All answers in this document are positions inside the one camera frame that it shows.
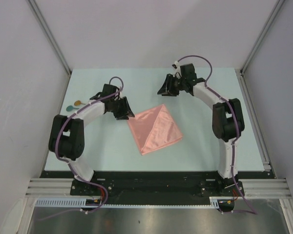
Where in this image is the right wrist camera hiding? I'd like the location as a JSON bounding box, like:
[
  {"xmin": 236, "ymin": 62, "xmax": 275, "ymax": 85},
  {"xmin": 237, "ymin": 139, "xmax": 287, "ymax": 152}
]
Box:
[{"xmin": 172, "ymin": 61, "xmax": 181, "ymax": 74}]

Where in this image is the pink satin napkin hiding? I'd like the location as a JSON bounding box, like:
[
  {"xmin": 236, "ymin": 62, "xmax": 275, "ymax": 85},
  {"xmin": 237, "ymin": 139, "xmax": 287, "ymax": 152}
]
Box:
[{"xmin": 127, "ymin": 104, "xmax": 183, "ymax": 155}]

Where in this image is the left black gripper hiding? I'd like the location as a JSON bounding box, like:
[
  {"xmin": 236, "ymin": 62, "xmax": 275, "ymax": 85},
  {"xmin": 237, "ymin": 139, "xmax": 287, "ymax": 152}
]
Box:
[{"xmin": 110, "ymin": 97, "xmax": 134, "ymax": 120}]

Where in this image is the aluminium frame post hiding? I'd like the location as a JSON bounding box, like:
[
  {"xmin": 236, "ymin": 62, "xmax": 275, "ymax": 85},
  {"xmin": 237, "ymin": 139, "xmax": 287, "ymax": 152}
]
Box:
[
  {"xmin": 240, "ymin": 0, "xmax": 287, "ymax": 75},
  {"xmin": 26, "ymin": 0, "xmax": 72, "ymax": 77}
]

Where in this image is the front aluminium cross rail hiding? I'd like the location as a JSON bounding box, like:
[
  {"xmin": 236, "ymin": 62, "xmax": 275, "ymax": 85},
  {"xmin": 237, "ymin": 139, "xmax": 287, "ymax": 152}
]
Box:
[{"xmin": 26, "ymin": 178, "xmax": 292, "ymax": 199}]

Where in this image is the right aluminium frame post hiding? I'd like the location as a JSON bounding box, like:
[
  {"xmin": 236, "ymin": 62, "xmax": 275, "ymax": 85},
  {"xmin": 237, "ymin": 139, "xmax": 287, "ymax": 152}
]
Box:
[{"xmin": 240, "ymin": 0, "xmax": 287, "ymax": 75}]

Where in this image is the white slotted cable duct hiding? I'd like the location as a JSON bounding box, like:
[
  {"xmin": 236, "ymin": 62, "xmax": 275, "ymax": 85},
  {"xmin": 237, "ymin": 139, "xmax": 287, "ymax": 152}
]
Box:
[{"xmin": 35, "ymin": 197, "xmax": 235, "ymax": 209}]

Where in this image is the right aluminium table rail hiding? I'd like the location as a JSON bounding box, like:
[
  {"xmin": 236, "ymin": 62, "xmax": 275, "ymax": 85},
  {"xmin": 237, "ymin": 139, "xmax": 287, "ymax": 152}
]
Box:
[{"xmin": 235, "ymin": 69, "xmax": 274, "ymax": 173}]

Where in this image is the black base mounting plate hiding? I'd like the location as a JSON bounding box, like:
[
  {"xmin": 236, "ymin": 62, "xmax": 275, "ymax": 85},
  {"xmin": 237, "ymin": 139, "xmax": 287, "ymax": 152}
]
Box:
[{"xmin": 70, "ymin": 171, "xmax": 244, "ymax": 204}]

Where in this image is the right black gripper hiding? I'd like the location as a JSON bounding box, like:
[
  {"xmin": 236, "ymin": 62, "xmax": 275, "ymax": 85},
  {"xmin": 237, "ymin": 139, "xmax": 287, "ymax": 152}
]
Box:
[{"xmin": 157, "ymin": 74, "xmax": 186, "ymax": 98}]

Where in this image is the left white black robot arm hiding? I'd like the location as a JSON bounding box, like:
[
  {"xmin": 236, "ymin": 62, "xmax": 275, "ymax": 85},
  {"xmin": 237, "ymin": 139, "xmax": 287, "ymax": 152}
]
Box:
[{"xmin": 48, "ymin": 84, "xmax": 135, "ymax": 195}]

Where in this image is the gold spoon teal handle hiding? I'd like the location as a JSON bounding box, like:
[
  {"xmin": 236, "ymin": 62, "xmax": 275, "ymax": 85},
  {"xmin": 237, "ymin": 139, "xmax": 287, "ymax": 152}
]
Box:
[{"xmin": 74, "ymin": 100, "xmax": 86, "ymax": 106}]

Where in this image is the left aluminium frame post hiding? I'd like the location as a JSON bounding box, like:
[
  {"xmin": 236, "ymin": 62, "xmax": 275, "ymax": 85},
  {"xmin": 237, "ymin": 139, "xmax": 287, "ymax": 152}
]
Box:
[{"xmin": 26, "ymin": 0, "xmax": 72, "ymax": 77}]

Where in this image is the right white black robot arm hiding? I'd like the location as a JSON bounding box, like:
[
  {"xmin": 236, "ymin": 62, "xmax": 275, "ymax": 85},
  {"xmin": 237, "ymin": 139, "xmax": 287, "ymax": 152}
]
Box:
[{"xmin": 157, "ymin": 61, "xmax": 245, "ymax": 195}]

